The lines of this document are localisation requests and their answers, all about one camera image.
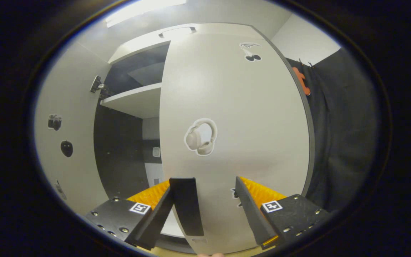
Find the white cabinet shelf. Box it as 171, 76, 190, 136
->
100, 83, 162, 119

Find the grey and white cabinet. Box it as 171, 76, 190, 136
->
93, 23, 315, 250

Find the white door with headphone sticker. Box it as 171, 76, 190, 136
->
159, 23, 315, 255

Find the white door with camera sticker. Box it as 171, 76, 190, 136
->
34, 41, 115, 215

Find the white cabinet drawer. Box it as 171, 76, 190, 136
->
107, 24, 199, 65

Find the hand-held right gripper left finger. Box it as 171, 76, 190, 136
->
84, 178, 176, 250

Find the metal door hinge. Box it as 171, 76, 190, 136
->
90, 75, 105, 94

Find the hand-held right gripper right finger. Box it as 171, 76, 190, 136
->
234, 176, 333, 250

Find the black backdrop cloth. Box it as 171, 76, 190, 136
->
286, 48, 382, 215

